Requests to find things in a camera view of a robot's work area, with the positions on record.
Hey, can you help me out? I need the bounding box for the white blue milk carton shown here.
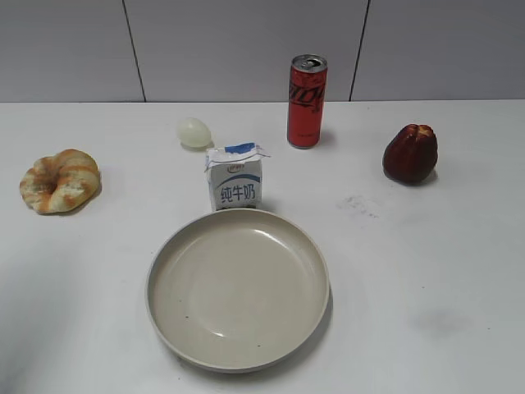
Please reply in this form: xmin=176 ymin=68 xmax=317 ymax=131
xmin=205 ymin=142 xmax=268 ymax=211

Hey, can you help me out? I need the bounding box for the beige round plate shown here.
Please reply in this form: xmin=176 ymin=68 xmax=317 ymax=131
xmin=145 ymin=208 xmax=331 ymax=373

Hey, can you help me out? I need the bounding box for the twisted bread roll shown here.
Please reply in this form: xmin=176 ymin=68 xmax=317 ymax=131
xmin=19 ymin=149 xmax=100 ymax=214

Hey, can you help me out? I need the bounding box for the red soda can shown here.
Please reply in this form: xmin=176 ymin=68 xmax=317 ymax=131
xmin=287 ymin=54 xmax=328 ymax=149

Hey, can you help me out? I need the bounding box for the white egg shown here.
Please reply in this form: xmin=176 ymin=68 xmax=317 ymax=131
xmin=176 ymin=117 xmax=212 ymax=149

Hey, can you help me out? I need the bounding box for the dark red wax apple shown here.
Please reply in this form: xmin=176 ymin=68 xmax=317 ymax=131
xmin=382 ymin=124 xmax=438 ymax=184

